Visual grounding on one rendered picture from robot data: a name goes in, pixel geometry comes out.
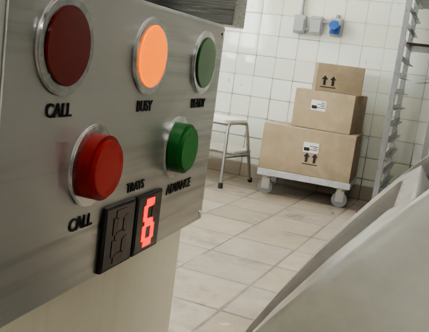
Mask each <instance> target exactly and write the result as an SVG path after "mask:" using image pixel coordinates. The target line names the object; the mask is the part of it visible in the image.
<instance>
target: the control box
mask: <svg viewBox="0 0 429 332"><path fill-rule="evenodd" d="M66 5H74V6H77V7H78V8H79V9H80V10H81V11H82V12H83V13H84V15H85V16H86V18H87V21H88V24H89V29H90V33H91V51H90V56H89V61H88V65H87V67H86V69H85V71H84V73H83V75H82V76H81V78H80V79H79V80H78V81H77V82H76V83H75V84H73V85H71V86H67V87H66V86H61V85H59V84H57V83H56V82H55V81H54V80H53V78H52V76H51V74H50V72H49V69H48V66H47V60H46V53H45V46H46V39H47V33H48V29H49V26H50V23H51V21H52V19H53V17H54V16H55V14H56V13H57V12H58V10H59V9H61V8H62V7H64V6H66ZM154 25H158V26H160V27H161V28H162V29H163V31H164V34H165V36H166V42H167V58H166V66H165V69H164V72H163V75H162V77H161V79H160V81H159V82H158V84H156V85H155V86H153V87H152V88H149V87H147V86H146V85H145V84H144V83H143V80H142V78H141V74H140V69H139V56H140V51H141V45H142V42H143V39H144V37H145V35H146V33H147V31H148V29H150V27H152V26H154ZM224 33H225V27H224V26H223V25H221V24H218V23H215V22H211V21H209V20H205V19H202V18H199V17H196V16H192V15H190V14H186V13H182V12H180V11H175V10H173V9H169V8H167V7H163V6H160V5H157V4H154V3H150V2H148V1H144V0H0V328H2V327H3V326H5V325H7V324H9V323H10V322H12V321H14V320H16V319H18V318H20V317H22V316H23V315H25V314H27V313H29V312H31V311H32V310H35V309H36V308H38V307H40V306H42V305H43V304H45V303H47V302H49V301H50V300H52V299H54V298H56V297H58V296H60V295H62V294H63V293H65V292H67V291H69V290H70V289H73V288H74V287H77V286H78V285H80V284H82V283H84V282H85V281H87V280H89V279H91V278H92V277H95V276H96V275H100V274H102V273H104V272H106V271H108V270H109V269H111V268H113V267H114V266H116V265H118V264H120V263H122V262H124V261H126V260H127V259H129V258H130V257H133V256H135V255H136V254H139V253H140V252H142V251H144V250H146V249H147V248H149V247H151V246H152V245H154V244H156V243H157V242H158V241H160V240H162V239H164V238H166V237H167V236H169V235H171V234H172V233H175V232H176V231H179V230H180V229H182V228H184V227H186V226H187V225H189V224H191V223H193V222H194V221H196V220H198V219H200V218H201V210H202V205H203V195H204V189H205V180H206V174H207V165H208V159H209V150H210V144H211V134H212V129H213V119H214V113H215V103H216V94H217V88H218V79H219V73H220V64H221V58H222V48H223V43H224ZM206 38H211V39H212V40H213V41H214V46H215V50H216V61H215V66H214V72H213V77H212V78H211V81H210V83H209V85H208V86H207V87H205V88H202V87H200V85H199V83H198V80H197V58H198V54H199V50H200V48H201V45H202V43H203V42H204V40H205V39H206ZM179 123H186V124H190V125H193V126H194V127H195V129H196V131H197V134H198V149H197V155H196V158H195V161H194V163H193V165H192V167H191V169H190V170H188V171H187V172H186V173H177V172H173V171H171V170H170V167H169V165H168V146H169V142H170V138H171V136H172V133H173V131H174V129H175V127H176V126H177V125H178V124H179ZM94 134H106V135H110V136H114V137H115V138H116V139H117V140H118V142H119V144H120V146H121V148H122V153H123V168H122V174H121V178H120V181H119V183H118V185H117V187H116V189H115V190H114V192H113V193H112V194H111V195H110V196H108V197H107V198H106V199H104V200H101V201H98V200H92V199H89V198H85V197H83V196H82V195H81V194H80V192H79V190H78V185H77V182H76V170H77V164H78V159H79V156H80V153H81V151H82V148H83V147H84V144H85V143H86V142H87V140H88V139H89V138H90V137H91V136H93V135H94ZM152 197H155V202H156V203H157V206H156V212H155V217H154V218H153V222H154V229H153V236H152V237H151V242H150V244H148V245H147V246H144V247H143V248H142V242H141V230H142V227H143V226H144V223H145V222H143V213H144V207H145V206H147V199H150V198H152ZM126 207H128V209H127V213H129V217H128V228H127V230H125V233H124V235H126V246H125V251H123V252H122V259H121V260H118V261H117V262H115V263H113V264H112V259H113V258H110V256H111V244H112V241H113V240H114V236H113V225H114V219H115V218H116V217H117V211H118V210H120V209H123V208H126Z"/></svg>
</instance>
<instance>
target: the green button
mask: <svg viewBox="0 0 429 332"><path fill-rule="evenodd" d="M197 149H198V134H197V131H196V129H195V127H194V126H193V125H192V124H186V123H179V124H178V125H177V126H176V127H175V129H174V131H173V133H172V136H171V138H170V142H169V146H168V165H169V167H170V170H171V171H173V172H177V173H186V172H187V171H188V170H190V169H191V167H192V165H193V163H194V161H195V158H196V155H197Z"/></svg>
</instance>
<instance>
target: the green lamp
mask: <svg viewBox="0 0 429 332"><path fill-rule="evenodd" d="M215 61H216V50H215V44H214V41H213V40H212V39H211V38H206V39H205V40H204V42H203V43H202V45H201V48H200V50H199V54H198V58H197V80H198V83H199V85H200V87H202V88H205V87H207V86H208V85H209V83H210V81H211V78H212V77H213V72H214V69H215Z"/></svg>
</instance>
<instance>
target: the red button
mask: <svg viewBox="0 0 429 332"><path fill-rule="evenodd" d="M122 168H123V153H122V148H121V146H120V144H119V142H118V140H117V139H116V138H115V137H114V136H110V135H106V134H94V135H93V136H91V137H90V138H89V139H88V140H87V142H86V143H85V144H84V147H83V148H82V151H81V153H80V156H79V159H78V164H77V170H76V182H77V185H78V190H79V192H80V194H81V195H82V196H83V197H85V198H89V199H92V200H98V201H101V200H104V199H106V198H107V197H108V196H110V195H111V194H112V193H113V192H114V190H115V189H116V187H117V185H118V183H119V181H120V178H121V174H122Z"/></svg>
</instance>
